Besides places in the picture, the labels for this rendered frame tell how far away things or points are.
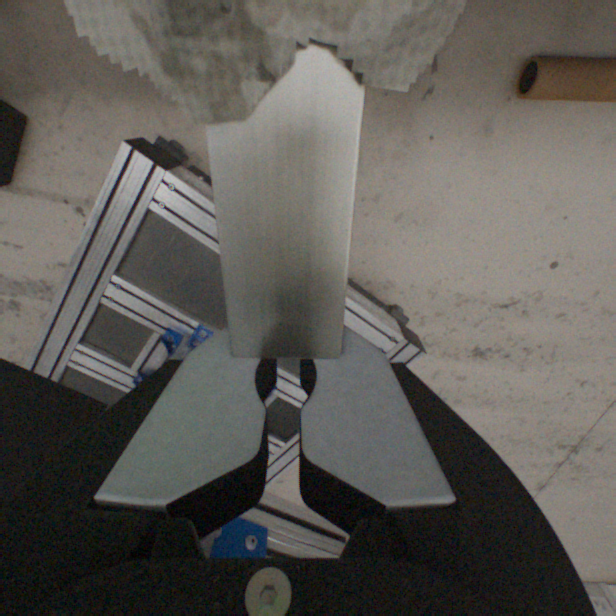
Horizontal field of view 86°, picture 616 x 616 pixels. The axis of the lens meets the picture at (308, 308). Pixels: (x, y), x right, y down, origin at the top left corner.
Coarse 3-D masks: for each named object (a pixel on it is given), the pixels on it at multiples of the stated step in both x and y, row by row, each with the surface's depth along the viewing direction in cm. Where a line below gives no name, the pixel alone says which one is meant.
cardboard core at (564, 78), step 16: (528, 64) 74; (544, 64) 70; (560, 64) 70; (576, 64) 70; (592, 64) 70; (608, 64) 70; (528, 80) 77; (544, 80) 71; (560, 80) 71; (576, 80) 71; (592, 80) 71; (608, 80) 71; (528, 96) 74; (544, 96) 74; (560, 96) 74; (576, 96) 74; (592, 96) 74; (608, 96) 74
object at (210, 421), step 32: (192, 352) 9; (224, 352) 9; (192, 384) 8; (224, 384) 8; (256, 384) 8; (160, 416) 7; (192, 416) 7; (224, 416) 7; (256, 416) 7; (128, 448) 6; (160, 448) 7; (192, 448) 7; (224, 448) 7; (256, 448) 7; (128, 480) 6; (160, 480) 6; (192, 480) 6; (224, 480) 6; (256, 480) 7; (192, 512) 6; (224, 512) 7
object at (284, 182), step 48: (336, 48) 6; (288, 96) 6; (336, 96) 6; (240, 144) 6; (288, 144) 6; (336, 144) 6; (240, 192) 7; (288, 192) 7; (336, 192) 7; (240, 240) 7; (288, 240) 7; (336, 240) 7; (240, 288) 8; (288, 288) 8; (336, 288) 8; (240, 336) 9; (288, 336) 9; (336, 336) 9
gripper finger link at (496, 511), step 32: (416, 384) 8; (416, 416) 7; (448, 416) 7; (448, 448) 7; (480, 448) 7; (448, 480) 6; (480, 480) 6; (512, 480) 6; (416, 512) 6; (448, 512) 6; (480, 512) 6; (512, 512) 6; (416, 544) 5; (448, 544) 5; (480, 544) 5; (512, 544) 5; (544, 544) 5; (480, 576) 5; (512, 576) 5; (544, 576) 5; (576, 576) 5; (512, 608) 4; (544, 608) 4; (576, 608) 4
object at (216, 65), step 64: (64, 0) 5; (128, 0) 5; (192, 0) 4; (256, 0) 5; (320, 0) 5; (384, 0) 5; (448, 0) 5; (128, 64) 6; (192, 64) 5; (256, 64) 5; (384, 64) 5
